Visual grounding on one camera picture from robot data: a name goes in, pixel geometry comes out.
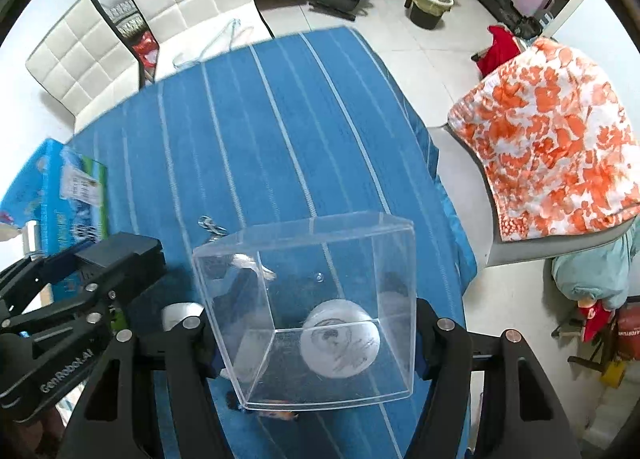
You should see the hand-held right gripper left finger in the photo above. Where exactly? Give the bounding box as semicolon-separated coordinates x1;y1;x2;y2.
55;314;236;459

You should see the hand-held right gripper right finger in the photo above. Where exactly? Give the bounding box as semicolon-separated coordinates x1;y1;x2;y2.
414;298;583;459

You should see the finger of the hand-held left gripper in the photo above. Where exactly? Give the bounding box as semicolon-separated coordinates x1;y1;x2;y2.
0;233;167;340
0;244;101;320

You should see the white round ball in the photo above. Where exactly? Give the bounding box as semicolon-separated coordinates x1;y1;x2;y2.
299;299;382;380

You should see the blue cardboard box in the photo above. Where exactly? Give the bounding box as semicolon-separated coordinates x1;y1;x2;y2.
0;138;110;300

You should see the bunch of keys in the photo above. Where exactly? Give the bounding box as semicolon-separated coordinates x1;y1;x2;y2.
197;216;277;282

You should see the clear plastic box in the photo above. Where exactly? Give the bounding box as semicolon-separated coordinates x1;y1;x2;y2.
192;210;419;411

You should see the small dark orange object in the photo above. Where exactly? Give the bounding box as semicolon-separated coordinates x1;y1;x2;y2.
226;391;300;422

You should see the grey chair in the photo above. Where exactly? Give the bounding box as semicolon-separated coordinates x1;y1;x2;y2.
435;124;640;270

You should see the red printed garment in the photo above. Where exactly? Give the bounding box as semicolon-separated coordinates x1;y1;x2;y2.
580;299;619;345

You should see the teal clothing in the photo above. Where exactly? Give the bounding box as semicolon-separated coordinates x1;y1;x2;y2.
550;224;640;312

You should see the blue striped cloth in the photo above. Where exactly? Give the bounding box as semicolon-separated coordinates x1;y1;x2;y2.
65;26;478;459

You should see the yellow object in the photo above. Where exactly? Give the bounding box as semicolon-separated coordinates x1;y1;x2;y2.
600;358;627;387

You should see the red canister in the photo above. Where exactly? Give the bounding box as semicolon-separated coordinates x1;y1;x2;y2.
619;303;640;365

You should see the red plastic bag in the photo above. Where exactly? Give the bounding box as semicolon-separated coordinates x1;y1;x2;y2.
132;32;160;77

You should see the orange floral towel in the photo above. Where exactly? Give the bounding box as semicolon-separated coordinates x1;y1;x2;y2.
446;36;640;244

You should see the red cloth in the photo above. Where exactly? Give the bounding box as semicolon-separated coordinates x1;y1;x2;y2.
472;25;526;77

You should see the black trash bin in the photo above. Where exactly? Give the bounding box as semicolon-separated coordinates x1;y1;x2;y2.
405;0;455;31

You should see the black exercise machine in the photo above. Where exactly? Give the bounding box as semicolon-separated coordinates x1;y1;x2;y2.
470;0;543;37

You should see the wire clothes hanger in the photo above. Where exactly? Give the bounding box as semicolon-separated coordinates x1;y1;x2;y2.
172;19;256;67

